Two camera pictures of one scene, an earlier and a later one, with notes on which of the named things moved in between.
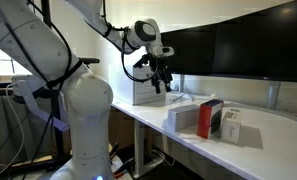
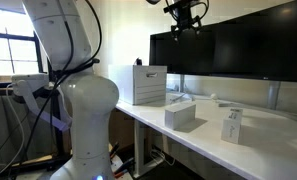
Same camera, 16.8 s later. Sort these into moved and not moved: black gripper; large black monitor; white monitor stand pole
Moved: black gripper
Not moved: white monitor stand pole; large black monitor
